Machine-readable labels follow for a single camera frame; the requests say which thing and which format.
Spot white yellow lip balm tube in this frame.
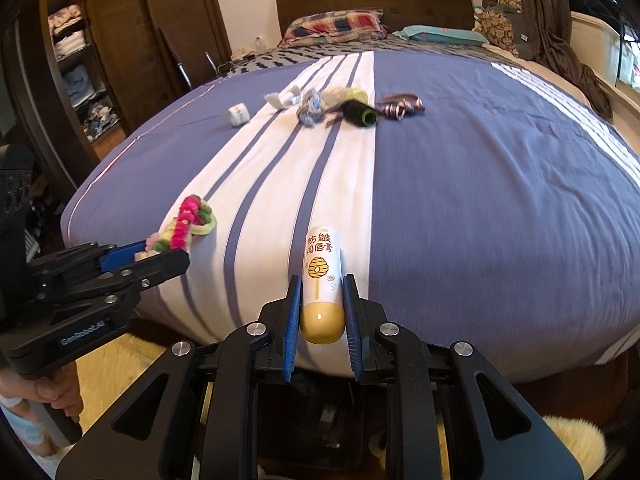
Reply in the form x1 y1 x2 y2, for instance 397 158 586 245
299 219 346 345

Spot pink green plush ring toy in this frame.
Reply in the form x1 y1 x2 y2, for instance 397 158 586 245
134 194 219 262

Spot beige bed sheet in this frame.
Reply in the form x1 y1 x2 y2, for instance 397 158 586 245
480 45 593 103

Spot black green thread spool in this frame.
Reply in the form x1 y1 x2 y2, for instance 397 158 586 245
340 101 377 128

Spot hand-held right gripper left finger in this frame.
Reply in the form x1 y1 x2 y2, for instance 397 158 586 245
55 276 306 480

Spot pale yellow plastic bag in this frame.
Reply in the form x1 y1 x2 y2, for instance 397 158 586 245
320 86 370 111

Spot dark wooden wardrobe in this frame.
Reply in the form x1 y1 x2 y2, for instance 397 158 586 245
0 0 231 201

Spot grey zebra pattern blanket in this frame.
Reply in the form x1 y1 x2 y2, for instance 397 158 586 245
222 40 501 78

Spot grey blue fabric toy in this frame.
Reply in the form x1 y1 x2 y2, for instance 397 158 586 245
295 87 326 128

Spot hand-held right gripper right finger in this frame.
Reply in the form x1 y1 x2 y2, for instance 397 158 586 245
341 274 586 480

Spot small white roll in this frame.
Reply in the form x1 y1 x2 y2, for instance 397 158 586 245
227 102 251 128

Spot white storage box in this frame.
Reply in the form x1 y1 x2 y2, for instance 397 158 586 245
570 10 631 86

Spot cream fluffy rug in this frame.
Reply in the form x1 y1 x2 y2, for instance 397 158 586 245
75 330 608 480

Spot teal pillow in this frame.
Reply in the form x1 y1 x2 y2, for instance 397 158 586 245
395 25 488 47

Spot piles of folded clothes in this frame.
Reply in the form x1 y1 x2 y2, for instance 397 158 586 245
47 2 121 141

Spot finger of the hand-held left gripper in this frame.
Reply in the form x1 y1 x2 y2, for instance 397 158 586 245
37 249 191 322
30 241 151 288

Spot plaid pillow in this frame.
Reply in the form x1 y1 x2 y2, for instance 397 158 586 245
277 12 388 48

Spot person's left hand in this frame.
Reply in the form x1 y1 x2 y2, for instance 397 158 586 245
0 360 84 413

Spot metal frame chair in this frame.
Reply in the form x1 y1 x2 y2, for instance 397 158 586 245
160 27 221 91

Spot dark brown curtain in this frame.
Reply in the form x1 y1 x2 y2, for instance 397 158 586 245
482 0 613 121

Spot crumpled white paper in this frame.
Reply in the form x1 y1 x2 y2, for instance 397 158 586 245
264 86 303 111

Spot brown patterned cushion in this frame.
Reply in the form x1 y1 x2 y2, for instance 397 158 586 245
475 0 533 58

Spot blue white striped blanket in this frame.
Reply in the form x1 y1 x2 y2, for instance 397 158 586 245
60 49 640 383

